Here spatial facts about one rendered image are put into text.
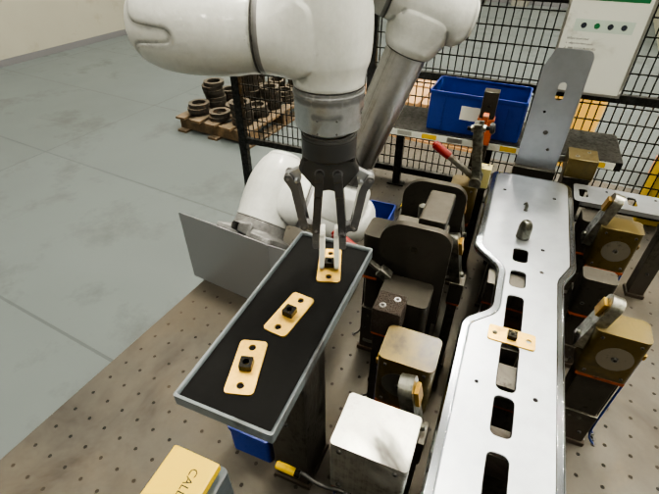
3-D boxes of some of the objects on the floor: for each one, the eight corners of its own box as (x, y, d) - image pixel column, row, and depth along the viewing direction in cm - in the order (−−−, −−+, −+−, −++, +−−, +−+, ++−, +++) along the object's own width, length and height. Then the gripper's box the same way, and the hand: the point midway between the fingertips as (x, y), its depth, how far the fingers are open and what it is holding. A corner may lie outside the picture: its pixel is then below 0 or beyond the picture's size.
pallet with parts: (174, 129, 399) (163, 81, 372) (256, 91, 481) (252, 49, 454) (246, 151, 366) (240, 99, 339) (322, 105, 448) (321, 61, 421)
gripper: (270, 137, 55) (282, 276, 70) (384, 140, 55) (374, 280, 70) (278, 115, 61) (288, 248, 76) (382, 117, 61) (373, 250, 75)
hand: (329, 247), depth 71 cm, fingers closed, pressing on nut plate
